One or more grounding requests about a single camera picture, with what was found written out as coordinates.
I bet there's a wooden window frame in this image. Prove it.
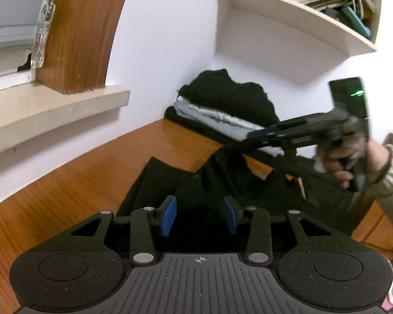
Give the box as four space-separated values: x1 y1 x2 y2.
36 0 136 94

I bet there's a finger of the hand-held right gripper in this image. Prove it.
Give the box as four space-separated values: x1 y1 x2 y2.
247 113 335 149

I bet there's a person's right hand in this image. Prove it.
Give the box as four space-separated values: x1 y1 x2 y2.
313 139 392 188

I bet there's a folded grey garment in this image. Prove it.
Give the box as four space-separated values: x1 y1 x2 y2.
173 96 285 158

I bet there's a blind pull cord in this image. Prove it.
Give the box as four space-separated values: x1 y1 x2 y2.
31 0 64 69

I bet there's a beige window sill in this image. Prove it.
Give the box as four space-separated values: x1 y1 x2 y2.
0 78 132 159

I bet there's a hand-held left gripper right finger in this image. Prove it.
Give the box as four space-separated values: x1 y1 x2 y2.
223 195 333 265

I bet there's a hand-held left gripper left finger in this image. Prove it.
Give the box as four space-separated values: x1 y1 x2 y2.
70 195 178 265

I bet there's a white window blind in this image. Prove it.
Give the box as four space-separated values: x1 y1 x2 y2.
0 0 54 79

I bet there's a white wall shelf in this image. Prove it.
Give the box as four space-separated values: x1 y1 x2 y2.
216 0 382 56

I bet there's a folded black sweater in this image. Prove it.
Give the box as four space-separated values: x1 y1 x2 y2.
178 69 280 128

